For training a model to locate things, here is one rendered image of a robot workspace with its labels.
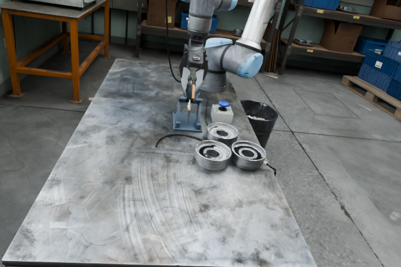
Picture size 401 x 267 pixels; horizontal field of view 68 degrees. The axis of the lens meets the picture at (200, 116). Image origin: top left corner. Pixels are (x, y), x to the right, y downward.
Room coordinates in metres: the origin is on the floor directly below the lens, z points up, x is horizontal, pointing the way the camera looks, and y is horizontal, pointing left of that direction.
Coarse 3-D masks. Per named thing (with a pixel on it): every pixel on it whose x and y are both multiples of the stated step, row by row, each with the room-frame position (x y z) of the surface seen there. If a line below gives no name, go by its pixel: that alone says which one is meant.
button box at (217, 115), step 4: (212, 104) 1.04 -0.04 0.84; (212, 108) 1.02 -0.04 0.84; (216, 108) 1.00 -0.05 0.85; (220, 108) 1.00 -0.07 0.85; (224, 108) 1.01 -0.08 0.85; (228, 108) 1.02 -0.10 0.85; (212, 112) 1.01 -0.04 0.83; (216, 112) 0.97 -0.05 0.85; (220, 112) 0.98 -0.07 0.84; (224, 112) 0.99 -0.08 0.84; (228, 112) 0.99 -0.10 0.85; (232, 112) 1.00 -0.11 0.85; (212, 116) 0.99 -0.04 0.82; (216, 116) 0.97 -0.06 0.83; (220, 116) 0.97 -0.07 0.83; (224, 116) 0.97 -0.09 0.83; (228, 116) 0.98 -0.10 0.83; (232, 116) 0.98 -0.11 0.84; (212, 120) 0.98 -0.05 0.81; (216, 120) 0.97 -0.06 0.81; (220, 120) 0.97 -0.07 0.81; (224, 120) 0.98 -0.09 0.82; (228, 120) 0.98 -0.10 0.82
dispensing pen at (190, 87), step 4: (192, 76) 0.99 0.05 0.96; (188, 88) 0.95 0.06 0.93; (192, 88) 0.95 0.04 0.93; (188, 92) 0.94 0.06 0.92; (188, 96) 0.93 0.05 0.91; (188, 100) 0.94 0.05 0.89; (188, 104) 0.93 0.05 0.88; (188, 108) 0.93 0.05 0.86; (188, 112) 0.92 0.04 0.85; (188, 116) 0.91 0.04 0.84; (188, 120) 0.90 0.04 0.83
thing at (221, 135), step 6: (210, 126) 0.88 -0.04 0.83; (216, 126) 0.90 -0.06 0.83; (222, 126) 0.90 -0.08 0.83; (228, 126) 0.90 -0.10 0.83; (210, 132) 0.83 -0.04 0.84; (216, 132) 0.85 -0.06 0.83; (222, 132) 0.88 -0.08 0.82; (228, 132) 0.87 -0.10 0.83; (234, 132) 0.87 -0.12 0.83; (210, 138) 0.82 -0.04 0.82; (216, 138) 0.81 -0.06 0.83; (222, 138) 0.81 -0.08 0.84; (228, 138) 0.81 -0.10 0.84; (234, 138) 0.82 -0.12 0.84; (228, 144) 0.81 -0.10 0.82
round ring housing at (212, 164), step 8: (200, 144) 0.76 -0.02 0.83; (208, 144) 0.77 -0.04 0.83; (216, 144) 0.78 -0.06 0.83; (224, 144) 0.77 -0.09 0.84; (208, 152) 0.75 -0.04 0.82; (216, 152) 0.75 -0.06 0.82; (200, 160) 0.69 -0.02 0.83; (208, 160) 0.68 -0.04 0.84; (216, 160) 0.68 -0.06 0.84; (224, 160) 0.69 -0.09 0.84; (208, 168) 0.68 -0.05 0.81; (216, 168) 0.69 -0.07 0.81
